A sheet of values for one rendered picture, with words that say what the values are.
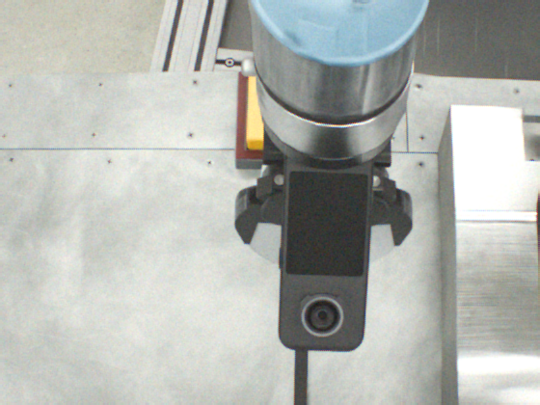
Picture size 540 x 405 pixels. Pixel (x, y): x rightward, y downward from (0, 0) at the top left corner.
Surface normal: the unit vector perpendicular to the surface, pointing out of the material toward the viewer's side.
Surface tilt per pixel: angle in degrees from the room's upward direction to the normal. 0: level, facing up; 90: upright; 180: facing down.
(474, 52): 0
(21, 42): 0
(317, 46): 88
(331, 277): 29
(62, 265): 0
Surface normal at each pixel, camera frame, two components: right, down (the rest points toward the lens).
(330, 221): -0.04, 0.14
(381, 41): 0.44, 0.82
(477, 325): -0.01, -0.32
